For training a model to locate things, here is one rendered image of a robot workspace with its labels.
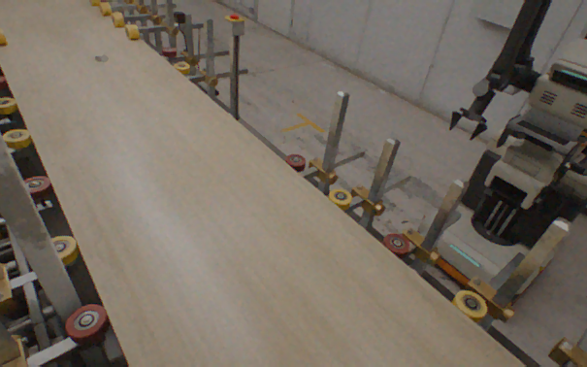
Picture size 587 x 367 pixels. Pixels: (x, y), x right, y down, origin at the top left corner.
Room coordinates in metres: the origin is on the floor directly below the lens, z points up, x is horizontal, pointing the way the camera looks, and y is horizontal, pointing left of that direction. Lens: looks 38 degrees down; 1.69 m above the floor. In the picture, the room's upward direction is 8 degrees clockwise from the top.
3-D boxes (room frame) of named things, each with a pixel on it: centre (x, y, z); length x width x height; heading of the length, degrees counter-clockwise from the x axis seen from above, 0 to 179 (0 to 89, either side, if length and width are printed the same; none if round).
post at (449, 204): (0.84, -0.46, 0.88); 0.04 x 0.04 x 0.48; 44
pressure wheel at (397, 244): (0.76, -0.32, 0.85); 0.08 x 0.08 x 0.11
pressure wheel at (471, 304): (0.58, -0.50, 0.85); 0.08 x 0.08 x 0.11
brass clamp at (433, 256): (0.85, -0.44, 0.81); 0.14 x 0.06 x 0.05; 44
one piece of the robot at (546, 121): (1.41, -0.99, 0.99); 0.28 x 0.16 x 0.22; 44
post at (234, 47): (1.72, 0.41, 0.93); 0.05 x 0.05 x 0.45; 44
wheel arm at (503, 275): (0.72, -0.64, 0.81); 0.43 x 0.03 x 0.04; 134
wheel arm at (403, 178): (1.08, -0.29, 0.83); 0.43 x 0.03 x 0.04; 134
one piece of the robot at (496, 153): (1.68, -1.27, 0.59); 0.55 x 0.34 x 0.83; 44
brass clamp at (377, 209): (1.03, -0.27, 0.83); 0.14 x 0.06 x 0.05; 44
